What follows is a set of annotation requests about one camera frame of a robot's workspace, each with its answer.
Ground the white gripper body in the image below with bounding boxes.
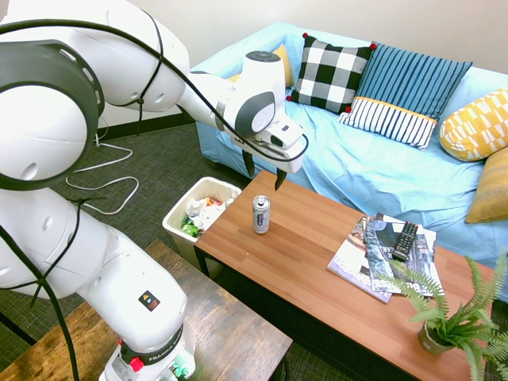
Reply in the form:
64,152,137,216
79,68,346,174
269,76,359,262
237,135,306,175

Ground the silver drink can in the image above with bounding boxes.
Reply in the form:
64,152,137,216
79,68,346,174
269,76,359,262
252,194,271,235

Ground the crumpled white paper trash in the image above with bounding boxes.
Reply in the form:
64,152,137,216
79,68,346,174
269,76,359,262
185,197,218,232

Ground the green wrapper trash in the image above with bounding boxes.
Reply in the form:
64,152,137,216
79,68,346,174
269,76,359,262
181,216,202,239

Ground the white plastic trash bin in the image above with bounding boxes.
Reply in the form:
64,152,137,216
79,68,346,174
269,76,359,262
161,176,243,271

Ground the light blue sofa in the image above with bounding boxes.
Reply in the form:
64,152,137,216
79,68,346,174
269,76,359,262
190,21,508,303

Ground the wooden coffee table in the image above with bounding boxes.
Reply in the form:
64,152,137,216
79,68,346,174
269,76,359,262
193,170,498,381

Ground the plain yellow pillow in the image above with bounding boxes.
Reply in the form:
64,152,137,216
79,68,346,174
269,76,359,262
227,43,295,89

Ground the black white checkered pillow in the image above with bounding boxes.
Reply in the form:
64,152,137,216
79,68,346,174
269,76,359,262
285,33,377,114

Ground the stack of magazines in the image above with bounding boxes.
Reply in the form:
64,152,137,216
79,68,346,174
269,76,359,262
326,215,394,305

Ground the dark cover magazine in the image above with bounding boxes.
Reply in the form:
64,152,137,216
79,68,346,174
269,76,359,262
364,218,445,298

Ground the blue striped pillow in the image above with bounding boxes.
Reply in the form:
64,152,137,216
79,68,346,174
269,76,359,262
337,41,474,152

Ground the black remote control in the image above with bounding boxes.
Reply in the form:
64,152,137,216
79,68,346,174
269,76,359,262
392,221,420,262

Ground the grey cover magazine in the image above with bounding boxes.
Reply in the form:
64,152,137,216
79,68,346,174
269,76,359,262
374,213,438,263

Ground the rustic dark wood table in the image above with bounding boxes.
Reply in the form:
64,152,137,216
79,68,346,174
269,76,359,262
0,239,294,381

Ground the yellow white patterned pillow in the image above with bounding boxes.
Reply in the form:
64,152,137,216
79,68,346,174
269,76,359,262
439,85,508,163

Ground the mustard textured pillow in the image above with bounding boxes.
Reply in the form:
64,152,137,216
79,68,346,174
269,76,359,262
464,147,508,225

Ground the potted green fern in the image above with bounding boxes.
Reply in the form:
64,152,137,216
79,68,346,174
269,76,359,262
375,246,508,381

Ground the black stand leg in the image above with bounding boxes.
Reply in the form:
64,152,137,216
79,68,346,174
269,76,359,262
0,310,37,347

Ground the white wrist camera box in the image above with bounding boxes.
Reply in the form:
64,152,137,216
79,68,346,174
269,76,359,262
264,120,305,156

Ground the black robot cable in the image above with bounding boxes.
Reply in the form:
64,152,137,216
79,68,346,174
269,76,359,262
0,7,310,381

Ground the white floor cable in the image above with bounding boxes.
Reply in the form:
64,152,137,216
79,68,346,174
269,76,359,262
64,133,140,217

